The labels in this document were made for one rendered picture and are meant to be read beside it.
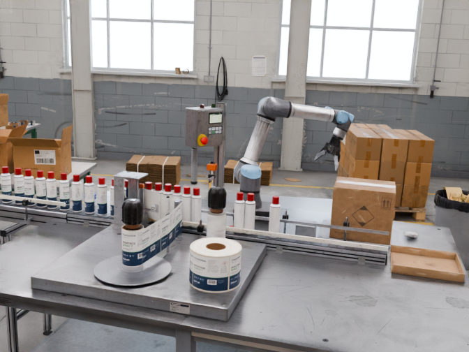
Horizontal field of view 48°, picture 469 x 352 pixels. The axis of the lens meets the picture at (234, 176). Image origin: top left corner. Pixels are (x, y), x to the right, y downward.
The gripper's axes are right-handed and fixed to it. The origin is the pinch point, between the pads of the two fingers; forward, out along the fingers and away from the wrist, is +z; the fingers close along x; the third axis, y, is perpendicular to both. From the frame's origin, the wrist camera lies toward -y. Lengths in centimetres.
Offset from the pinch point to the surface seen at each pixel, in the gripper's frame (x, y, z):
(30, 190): -110, 109, 77
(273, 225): 14, 81, 33
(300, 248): 30, 78, 37
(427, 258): 81, 52, 16
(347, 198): 35, 59, 7
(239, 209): -3, 86, 33
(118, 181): -56, 113, 45
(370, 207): 47, 56, 6
